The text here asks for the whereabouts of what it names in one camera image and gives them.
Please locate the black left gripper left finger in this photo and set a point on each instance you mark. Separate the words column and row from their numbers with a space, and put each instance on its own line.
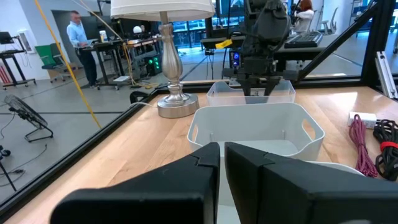
column 155, row 199

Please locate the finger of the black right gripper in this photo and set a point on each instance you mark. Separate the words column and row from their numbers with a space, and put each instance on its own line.
column 270, row 87
column 247, row 87

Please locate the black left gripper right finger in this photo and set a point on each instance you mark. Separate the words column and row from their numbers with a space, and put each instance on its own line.
column 295, row 196

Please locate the white power adapter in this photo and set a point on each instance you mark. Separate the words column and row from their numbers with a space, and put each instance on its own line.
column 368, row 119

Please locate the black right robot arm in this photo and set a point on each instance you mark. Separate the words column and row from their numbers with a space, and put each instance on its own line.
column 270, row 21

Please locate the clear plastic bin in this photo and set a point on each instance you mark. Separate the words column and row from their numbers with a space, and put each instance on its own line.
column 224, row 96

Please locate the computer with blue light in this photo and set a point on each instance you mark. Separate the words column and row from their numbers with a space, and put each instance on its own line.
column 235, row 59

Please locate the yellow tag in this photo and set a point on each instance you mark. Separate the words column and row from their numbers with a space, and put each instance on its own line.
column 224, row 43

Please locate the black keyboard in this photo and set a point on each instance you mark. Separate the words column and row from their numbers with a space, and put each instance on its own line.
column 304, row 40

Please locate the person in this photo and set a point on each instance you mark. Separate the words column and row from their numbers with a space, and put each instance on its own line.
column 77, row 34
column 303, row 18

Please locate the silver lamp with white shade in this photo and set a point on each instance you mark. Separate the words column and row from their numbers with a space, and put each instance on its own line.
column 171, row 62

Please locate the white office chair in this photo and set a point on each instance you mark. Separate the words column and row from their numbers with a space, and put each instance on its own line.
column 332, row 23

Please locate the computer tower with green lights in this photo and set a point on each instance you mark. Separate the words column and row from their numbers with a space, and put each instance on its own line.
column 154, row 65

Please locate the white globe lamp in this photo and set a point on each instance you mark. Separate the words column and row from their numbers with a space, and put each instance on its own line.
column 137, row 29

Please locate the black standing desk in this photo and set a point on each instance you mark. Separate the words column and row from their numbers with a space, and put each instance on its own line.
column 105, row 46

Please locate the black tripod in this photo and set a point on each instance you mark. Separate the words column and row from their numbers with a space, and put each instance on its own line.
column 6, row 174

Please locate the black floor fan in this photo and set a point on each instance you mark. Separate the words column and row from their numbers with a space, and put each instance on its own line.
column 21, row 109

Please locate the green chair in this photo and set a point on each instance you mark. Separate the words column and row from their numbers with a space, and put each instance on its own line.
column 43, row 54

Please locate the black rolling stand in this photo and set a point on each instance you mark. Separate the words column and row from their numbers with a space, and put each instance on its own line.
column 12, row 53

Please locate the aluminium bracket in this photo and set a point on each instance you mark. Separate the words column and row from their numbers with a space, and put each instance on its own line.
column 385, row 74

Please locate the white wall panel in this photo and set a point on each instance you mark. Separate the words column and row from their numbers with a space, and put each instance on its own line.
column 26, row 42

